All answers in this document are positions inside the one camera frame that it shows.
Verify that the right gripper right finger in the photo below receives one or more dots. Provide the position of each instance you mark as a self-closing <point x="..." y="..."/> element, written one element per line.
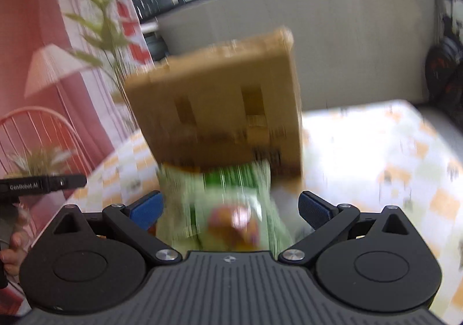
<point x="331" y="225"/>

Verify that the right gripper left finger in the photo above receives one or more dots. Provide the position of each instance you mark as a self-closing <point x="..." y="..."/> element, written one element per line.
<point x="133" y="225"/>

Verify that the green snack bag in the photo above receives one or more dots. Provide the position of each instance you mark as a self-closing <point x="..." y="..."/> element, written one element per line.
<point x="229" y="209"/>

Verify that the brown cardboard box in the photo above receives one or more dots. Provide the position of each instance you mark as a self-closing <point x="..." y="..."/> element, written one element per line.
<point x="223" y="105"/>

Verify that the left human hand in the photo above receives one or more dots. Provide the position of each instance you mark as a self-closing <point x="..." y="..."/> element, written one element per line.
<point x="13" y="256"/>

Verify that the orange checkered tablecloth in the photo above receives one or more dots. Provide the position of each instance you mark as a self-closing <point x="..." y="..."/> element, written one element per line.
<point x="380" y="154"/>

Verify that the red floral curtain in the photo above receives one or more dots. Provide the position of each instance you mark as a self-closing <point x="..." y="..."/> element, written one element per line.
<point x="62" y="63"/>

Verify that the black exercise bike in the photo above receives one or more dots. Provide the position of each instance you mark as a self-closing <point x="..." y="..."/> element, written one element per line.
<point x="443" y="64"/>

